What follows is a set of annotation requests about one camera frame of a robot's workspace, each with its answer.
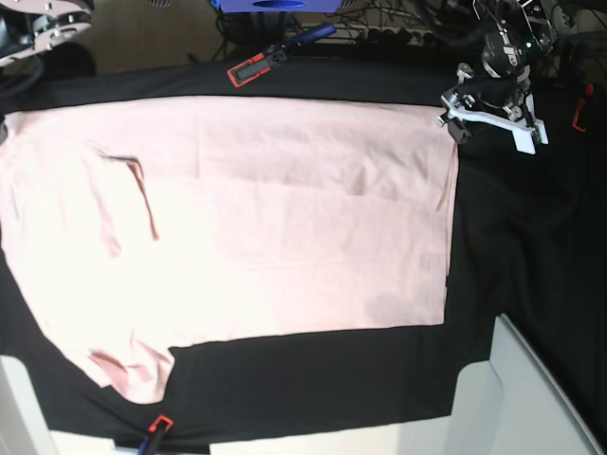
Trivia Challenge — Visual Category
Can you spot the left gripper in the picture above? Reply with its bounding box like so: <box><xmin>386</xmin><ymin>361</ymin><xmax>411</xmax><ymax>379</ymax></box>
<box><xmin>438</xmin><ymin>63</ymin><xmax>549</xmax><ymax>154</ymax></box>

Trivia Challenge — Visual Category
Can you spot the pink T-shirt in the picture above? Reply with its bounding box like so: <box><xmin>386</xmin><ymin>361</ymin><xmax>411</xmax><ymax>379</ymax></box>
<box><xmin>1</xmin><ymin>97</ymin><xmax>458</xmax><ymax>404</ymax></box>

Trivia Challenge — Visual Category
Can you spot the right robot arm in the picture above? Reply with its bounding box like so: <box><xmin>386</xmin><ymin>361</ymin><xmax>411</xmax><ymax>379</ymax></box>
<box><xmin>1</xmin><ymin>0</ymin><xmax>95</xmax><ymax>99</ymax></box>

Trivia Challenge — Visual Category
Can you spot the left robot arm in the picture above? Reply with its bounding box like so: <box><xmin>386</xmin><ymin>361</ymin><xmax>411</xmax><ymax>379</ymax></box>
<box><xmin>439</xmin><ymin>1</ymin><xmax>556</xmax><ymax>155</ymax></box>

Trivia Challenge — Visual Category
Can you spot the black power strip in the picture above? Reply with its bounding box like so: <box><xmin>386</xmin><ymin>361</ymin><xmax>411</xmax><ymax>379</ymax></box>
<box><xmin>303</xmin><ymin>27</ymin><xmax>456</xmax><ymax>47</ymax></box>

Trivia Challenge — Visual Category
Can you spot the black table cloth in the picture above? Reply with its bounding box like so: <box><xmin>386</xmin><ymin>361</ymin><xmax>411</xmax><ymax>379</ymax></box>
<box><xmin>1</xmin><ymin>80</ymin><xmax>606</xmax><ymax>448</ymax></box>

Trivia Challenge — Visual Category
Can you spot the red black right clamp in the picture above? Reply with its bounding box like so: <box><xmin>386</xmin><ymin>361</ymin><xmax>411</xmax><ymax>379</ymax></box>
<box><xmin>563</xmin><ymin>42</ymin><xmax>596</xmax><ymax>134</ymax></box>

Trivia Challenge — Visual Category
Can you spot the red black clamp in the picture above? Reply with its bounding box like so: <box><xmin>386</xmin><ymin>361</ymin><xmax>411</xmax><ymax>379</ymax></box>
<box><xmin>227</xmin><ymin>23</ymin><xmax>337</xmax><ymax>88</ymax></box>
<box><xmin>563</xmin><ymin>42</ymin><xmax>596</xmax><ymax>134</ymax></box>
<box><xmin>137</xmin><ymin>414</ymin><xmax>174</xmax><ymax>455</ymax></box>

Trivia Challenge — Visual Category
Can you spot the red black top clamp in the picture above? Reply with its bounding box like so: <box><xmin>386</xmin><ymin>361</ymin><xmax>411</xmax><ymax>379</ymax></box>
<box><xmin>227</xmin><ymin>23</ymin><xmax>337</xmax><ymax>88</ymax></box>

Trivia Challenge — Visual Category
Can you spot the blue box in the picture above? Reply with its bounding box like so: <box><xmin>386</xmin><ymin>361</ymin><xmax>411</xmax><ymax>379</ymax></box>
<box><xmin>212</xmin><ymin>0</ymin><xmax>342</xmax><ymax>13</ymax></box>

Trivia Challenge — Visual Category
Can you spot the red black bottom clamp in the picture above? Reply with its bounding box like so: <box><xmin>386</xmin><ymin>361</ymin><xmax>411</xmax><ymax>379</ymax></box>
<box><xmin>137</xmin><ymin>414</ymin><xmax>174</xmax><ymax>455</ymax></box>

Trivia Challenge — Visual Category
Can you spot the white table frame left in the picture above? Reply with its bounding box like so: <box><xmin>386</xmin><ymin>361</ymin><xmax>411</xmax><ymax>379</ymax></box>
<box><xmin>1</xmin><ymin>355</ymin><xmax>117</xmax><ymax>455</ymax></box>

